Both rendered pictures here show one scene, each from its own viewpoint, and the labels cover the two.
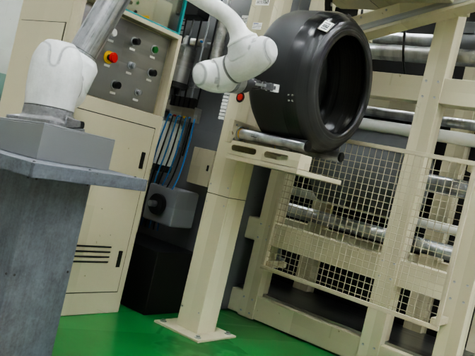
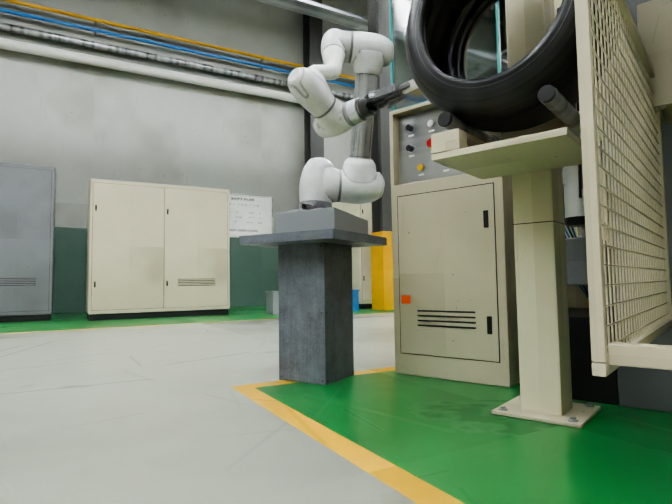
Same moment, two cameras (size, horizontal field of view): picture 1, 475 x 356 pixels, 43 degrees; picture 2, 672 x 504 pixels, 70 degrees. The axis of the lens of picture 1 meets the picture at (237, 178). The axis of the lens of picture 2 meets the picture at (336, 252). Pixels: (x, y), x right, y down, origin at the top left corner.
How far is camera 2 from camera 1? 2.67 m
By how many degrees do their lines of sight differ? 92
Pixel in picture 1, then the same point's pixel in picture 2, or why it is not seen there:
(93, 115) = (420, 196)
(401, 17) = not seen: outside the picture
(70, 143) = (296, 220)
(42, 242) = (295, 290)
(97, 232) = (454, 297)
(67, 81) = (303, 182)
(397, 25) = not seen: outside the picture
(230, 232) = (535, 269)
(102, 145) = (323, 214)
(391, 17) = not seen: outside the picture
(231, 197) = (518, 222)
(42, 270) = (300, 310)
